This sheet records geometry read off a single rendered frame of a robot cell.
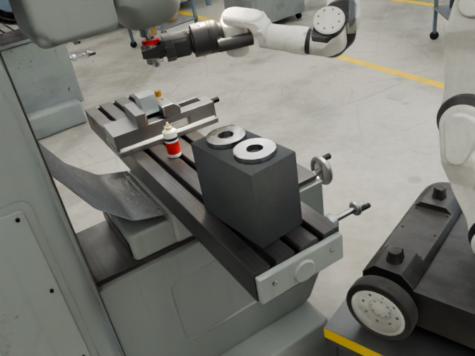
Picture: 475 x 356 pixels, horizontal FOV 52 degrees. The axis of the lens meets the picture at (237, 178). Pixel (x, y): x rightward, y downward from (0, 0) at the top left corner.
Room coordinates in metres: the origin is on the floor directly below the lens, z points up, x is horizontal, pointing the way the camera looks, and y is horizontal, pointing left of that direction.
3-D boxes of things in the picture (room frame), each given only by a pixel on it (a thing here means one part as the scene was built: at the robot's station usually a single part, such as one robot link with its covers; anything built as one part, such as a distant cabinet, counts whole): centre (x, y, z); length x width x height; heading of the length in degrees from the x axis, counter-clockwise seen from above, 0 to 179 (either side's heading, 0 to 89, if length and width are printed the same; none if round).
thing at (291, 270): (1.32, 0.17, 0.88); 1.24 x 0.23 x 0.08; 27
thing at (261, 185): (0.93, -0.02, 1.02); 0.22 x 0.12 x 0.20; 33
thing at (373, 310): (0.96, -0.34, 0.50); 0.20 x 0.05 x 0.20; 46
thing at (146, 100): (1.46, 0.24, 1.04); 0.06 x 0.05 x 0.06; 24
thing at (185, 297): (1.32, 0.14, 0.42); 0.80 x 0.30 x 0.60; 117
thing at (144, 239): (1.31, 0.16, 0.78); 0.50 x 0.35 x 0.12; 117
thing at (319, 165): (1.53, -0.28, 0.62); 0.16 x 0.12 x 0.12; 117
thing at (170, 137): (1.30, 0.17, 0.98); 0.04 x 0.04 x 0.11
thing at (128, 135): (1.48, 0.21, 0.98); 0.35 x 0.15 x 0.11; 114
